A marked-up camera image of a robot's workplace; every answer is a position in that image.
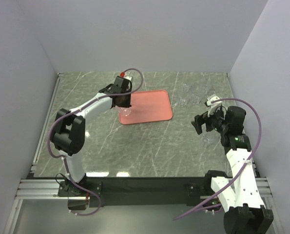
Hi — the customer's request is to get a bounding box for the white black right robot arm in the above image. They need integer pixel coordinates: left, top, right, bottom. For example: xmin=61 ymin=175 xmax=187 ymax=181
xmin=192 ymin=106 xmax=274 ymax=234

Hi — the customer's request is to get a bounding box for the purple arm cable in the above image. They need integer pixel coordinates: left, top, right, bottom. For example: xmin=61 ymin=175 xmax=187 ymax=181
xmin=174 ymin=98 xmax=262 ymax=220
xmin=48 ymin=68 xmax=143 ymax=195

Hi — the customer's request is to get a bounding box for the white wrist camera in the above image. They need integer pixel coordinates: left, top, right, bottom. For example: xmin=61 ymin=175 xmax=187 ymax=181
xmin=119 ymin=72 xmax=134 ymax=82
xmin=205 ymin=94 xmax=222 ymax=117

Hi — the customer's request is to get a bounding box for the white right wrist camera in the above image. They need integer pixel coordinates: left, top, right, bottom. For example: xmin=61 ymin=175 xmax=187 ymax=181
xmin=205 ymin=94 xmax=222 ymax=117

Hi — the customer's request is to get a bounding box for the pink rectangular plastic tray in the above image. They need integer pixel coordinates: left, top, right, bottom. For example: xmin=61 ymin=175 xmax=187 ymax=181
xmin=119 ymin=90 xmax=173 ymax=125

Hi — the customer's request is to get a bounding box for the aluminium extrusion frame rail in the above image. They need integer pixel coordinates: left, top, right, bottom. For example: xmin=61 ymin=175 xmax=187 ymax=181
xmin=3 ymin=72 xmax=65 ymax=234

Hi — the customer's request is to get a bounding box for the black front mounting beam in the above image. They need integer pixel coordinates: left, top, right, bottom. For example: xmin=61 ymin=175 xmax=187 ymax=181
xmin=58 ymin=176 xmax=214 ymax=208

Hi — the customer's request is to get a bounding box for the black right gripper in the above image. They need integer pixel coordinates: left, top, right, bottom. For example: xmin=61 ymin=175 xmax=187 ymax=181
xmin=191 ymin=107 xmax=229 ymax=135

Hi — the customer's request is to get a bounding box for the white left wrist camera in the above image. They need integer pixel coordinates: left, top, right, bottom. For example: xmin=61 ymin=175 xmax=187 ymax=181
xmin=119 ymin=72 xmax=134 ymax=82

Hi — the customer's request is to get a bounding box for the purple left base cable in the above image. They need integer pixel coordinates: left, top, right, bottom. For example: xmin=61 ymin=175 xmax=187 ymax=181
xmin=69 ymin=190 xmax=105 ymax=217

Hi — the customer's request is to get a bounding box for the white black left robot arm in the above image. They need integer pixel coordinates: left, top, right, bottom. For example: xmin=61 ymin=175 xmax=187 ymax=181
xmin=47 ymin=73 xmax=133 ymax=196

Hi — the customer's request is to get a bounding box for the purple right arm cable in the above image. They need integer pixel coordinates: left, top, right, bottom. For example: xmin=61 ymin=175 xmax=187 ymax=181
xmin=174 ymin=98 xmax=262 ymax=220

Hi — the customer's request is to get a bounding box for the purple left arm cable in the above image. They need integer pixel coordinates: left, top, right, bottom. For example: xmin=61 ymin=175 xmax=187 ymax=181
xmin=48 ymin=68 xmax=143 ymax=195

